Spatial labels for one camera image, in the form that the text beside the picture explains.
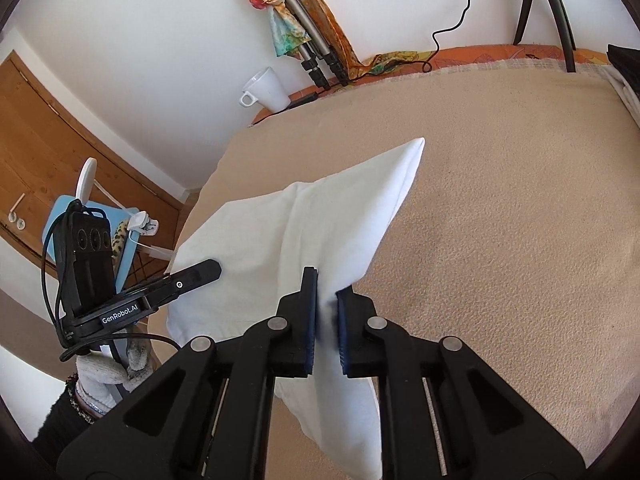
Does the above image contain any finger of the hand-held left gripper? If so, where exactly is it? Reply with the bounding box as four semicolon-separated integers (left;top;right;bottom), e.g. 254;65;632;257
159;259;223;306

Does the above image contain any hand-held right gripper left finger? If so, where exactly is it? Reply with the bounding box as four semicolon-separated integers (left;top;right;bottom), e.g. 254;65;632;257
56;266;321;480

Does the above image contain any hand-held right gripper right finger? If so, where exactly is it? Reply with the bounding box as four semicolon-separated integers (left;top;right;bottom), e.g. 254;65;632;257
335;287;586;480

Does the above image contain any white t-shirt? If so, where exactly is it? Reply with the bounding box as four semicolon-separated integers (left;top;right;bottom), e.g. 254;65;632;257
166;137;426;480

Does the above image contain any person's left forearm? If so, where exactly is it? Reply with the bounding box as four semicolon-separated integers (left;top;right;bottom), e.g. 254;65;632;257
32;372;106;443

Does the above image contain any person's left hand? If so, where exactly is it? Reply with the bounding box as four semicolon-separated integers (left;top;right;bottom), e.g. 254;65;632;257
75;332;153;403

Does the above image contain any leopard print cloth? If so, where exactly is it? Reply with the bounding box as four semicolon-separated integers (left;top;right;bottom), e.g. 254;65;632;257
111;222;132;267

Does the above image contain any blue chair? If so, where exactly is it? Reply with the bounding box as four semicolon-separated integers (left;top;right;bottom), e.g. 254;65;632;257
42;195;173;293

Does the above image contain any white charger plug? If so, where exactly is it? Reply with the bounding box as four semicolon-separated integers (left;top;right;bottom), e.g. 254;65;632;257
127;211;160;237

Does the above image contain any white desk lamp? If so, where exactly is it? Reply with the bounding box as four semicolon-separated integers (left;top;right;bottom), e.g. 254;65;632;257
76;157;127;209

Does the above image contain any wooden door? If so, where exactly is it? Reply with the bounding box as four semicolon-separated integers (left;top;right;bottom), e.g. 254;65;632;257
0;50;188;281

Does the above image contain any white cup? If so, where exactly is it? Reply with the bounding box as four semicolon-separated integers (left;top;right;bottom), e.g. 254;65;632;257
239;66;291;112

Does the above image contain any colourful knotted scarf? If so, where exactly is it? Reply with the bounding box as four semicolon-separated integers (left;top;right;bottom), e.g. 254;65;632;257
231;0;311;58

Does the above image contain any orange patterned cloth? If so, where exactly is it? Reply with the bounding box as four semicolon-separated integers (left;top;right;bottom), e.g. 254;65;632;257
280;0;431;81

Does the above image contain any orange floral bed sheet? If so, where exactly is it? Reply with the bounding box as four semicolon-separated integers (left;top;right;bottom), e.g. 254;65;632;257
250;45;613;128

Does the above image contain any checked woven cloth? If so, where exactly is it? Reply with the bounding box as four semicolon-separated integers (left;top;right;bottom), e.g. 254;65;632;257
440;55;613;75

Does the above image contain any white folded cloth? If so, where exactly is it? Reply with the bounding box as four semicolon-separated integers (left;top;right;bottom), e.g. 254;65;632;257
600;67;640;128

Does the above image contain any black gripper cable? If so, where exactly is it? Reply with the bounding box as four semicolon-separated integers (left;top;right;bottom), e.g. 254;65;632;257
41;199;182;363

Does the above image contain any white charger cable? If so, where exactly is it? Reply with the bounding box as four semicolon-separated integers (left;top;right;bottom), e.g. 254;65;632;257
125;230;173;261

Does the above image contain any beaded bracelet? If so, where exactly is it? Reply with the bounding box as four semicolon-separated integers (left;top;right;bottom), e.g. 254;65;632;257
65;372;106;418

